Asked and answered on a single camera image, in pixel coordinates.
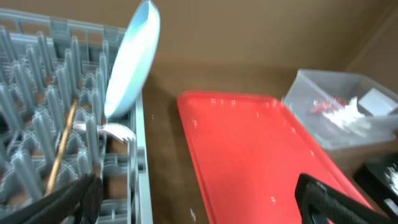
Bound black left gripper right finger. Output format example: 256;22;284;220
295;173;395;224

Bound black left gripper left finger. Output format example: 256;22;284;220
1;174;103;224

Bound wooden chopstick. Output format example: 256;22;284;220
44;99;78;196

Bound white plastic fork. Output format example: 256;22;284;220
72;121;136;142

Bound red plastic tray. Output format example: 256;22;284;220
177;91;366;223

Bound white napkin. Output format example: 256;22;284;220
322;96;371;137

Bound red snack wrapper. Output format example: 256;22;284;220
309;97;346;114

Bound grey dishwasher rack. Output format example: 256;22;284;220
1;9;153;223

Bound light blue plate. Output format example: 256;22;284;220
104;1;160;118

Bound black waste tray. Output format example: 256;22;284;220
354;153;397;219

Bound rice and food scraps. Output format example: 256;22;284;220
384;164;398;194

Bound clear plastic bin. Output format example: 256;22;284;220
282;69;397;150

